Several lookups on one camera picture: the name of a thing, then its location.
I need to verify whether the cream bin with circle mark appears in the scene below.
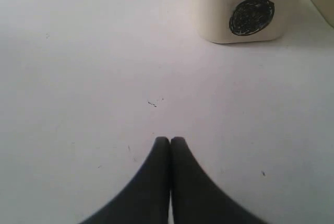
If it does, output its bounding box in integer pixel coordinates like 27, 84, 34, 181
186, 0, 299, 44

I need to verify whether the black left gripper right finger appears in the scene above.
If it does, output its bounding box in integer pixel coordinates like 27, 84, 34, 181
170, 137, 264, 223

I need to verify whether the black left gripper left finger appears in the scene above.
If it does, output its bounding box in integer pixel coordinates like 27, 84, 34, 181
82, 137, 171, 223

